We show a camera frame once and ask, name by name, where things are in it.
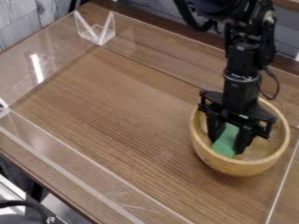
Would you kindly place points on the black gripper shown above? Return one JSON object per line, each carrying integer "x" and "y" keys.
{"x": 236, "y": 106}

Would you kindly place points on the green rectangular block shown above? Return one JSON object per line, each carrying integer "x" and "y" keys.
{"x": 229, "y": 145}

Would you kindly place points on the brown wooden bowl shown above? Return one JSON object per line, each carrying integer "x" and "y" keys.
{"x": 261, "y": 155}

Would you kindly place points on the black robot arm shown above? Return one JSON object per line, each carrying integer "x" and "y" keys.
{"x": 250, "y": 26}

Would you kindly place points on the clear acrylic corner bracket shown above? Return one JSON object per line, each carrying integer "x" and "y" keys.
{"x": 100, "y": 34}

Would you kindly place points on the clear acrylic tray wall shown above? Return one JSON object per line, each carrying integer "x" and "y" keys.
{"x": 89, "y": 186}

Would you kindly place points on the black metal bracket with screw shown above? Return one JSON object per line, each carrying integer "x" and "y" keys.
{"x": 34, "y": 215}

